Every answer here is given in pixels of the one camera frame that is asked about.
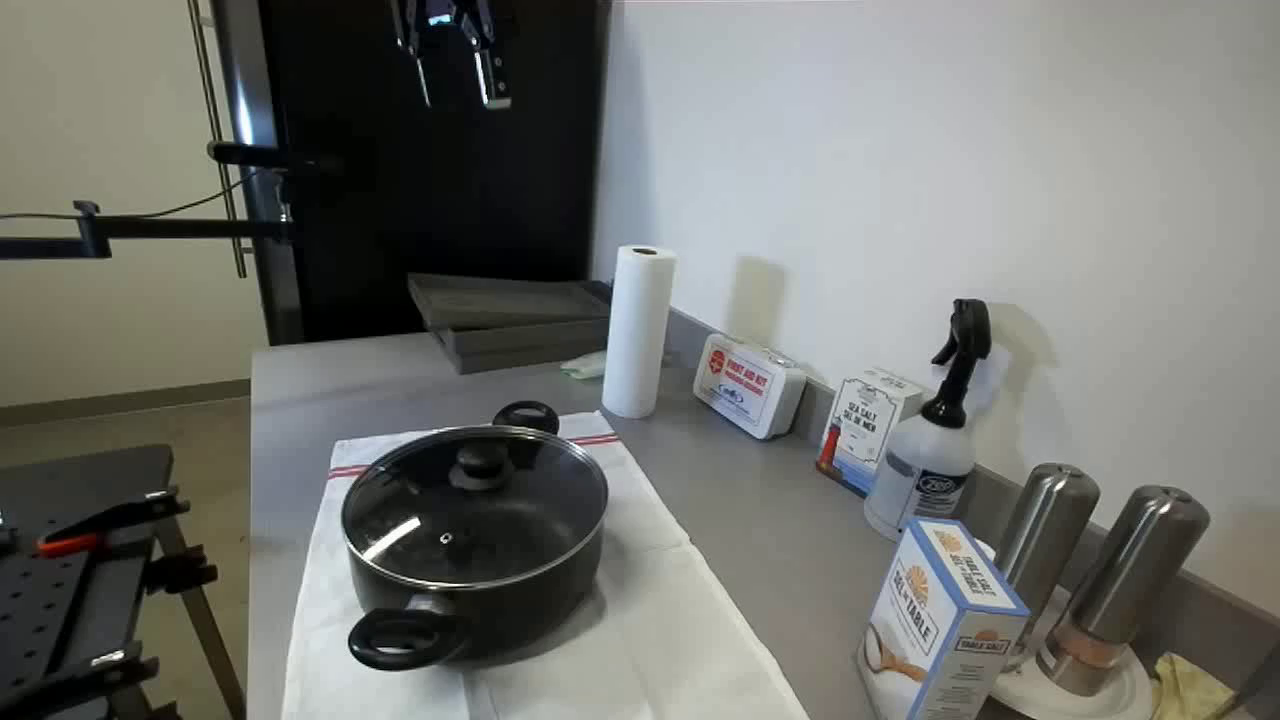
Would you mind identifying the glass pot lid black knob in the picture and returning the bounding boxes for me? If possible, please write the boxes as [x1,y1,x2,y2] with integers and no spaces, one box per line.
[341,429,607,587]

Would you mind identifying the black cooking pot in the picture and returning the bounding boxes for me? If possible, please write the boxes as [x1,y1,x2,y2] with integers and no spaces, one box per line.
[341,398,614,672]

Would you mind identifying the grey flat boxes stack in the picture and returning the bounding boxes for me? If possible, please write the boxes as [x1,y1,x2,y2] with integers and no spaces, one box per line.
[408,270,607,372]

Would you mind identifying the white paper towel roll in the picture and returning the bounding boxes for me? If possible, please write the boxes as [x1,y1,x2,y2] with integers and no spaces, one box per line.
[599,243,675,419]

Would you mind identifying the white red box lying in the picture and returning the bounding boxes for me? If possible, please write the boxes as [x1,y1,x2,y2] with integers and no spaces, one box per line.
[693,330,807,439]

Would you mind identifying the white blue carton upright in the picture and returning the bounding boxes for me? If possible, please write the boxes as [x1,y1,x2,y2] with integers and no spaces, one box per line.
[816,369,928,497]

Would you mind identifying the black perforated side table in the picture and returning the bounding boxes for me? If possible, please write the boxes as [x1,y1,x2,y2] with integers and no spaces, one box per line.
[0,443,246,720]

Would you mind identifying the clear spray bottle black trigger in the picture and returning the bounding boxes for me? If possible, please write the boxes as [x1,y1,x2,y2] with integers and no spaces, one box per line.
[866,298,994,537]

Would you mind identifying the white towel red stripes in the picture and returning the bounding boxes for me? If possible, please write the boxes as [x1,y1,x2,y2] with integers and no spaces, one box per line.
[275,412,804,720]

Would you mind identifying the steel grinder left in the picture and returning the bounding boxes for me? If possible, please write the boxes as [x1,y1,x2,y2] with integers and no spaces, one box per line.
[995,462,1100,648]

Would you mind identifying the steel grinder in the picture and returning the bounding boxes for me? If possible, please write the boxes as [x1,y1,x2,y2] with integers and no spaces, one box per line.
[995,462,1100,648]
[1037,485,1212,694]

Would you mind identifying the blue white salt box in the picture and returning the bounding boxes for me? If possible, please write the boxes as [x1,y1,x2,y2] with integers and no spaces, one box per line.
[856,520,1028,720]

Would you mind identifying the steel grinder right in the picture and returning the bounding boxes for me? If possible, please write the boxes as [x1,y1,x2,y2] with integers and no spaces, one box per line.
[1037,485,1212,694]

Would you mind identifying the white round plate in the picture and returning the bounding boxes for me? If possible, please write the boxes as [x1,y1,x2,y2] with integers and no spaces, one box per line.
[987,587,1158,720]

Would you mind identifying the yellow cloth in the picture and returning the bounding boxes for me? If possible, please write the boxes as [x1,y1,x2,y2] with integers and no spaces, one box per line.
[1154,650,1236,720]

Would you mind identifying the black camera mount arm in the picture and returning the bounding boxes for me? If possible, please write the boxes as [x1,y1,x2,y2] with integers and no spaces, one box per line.
[0,205,285,261]

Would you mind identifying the red handled pliers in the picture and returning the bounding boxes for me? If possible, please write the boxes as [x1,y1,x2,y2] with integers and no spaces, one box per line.
[38,487,183,558]

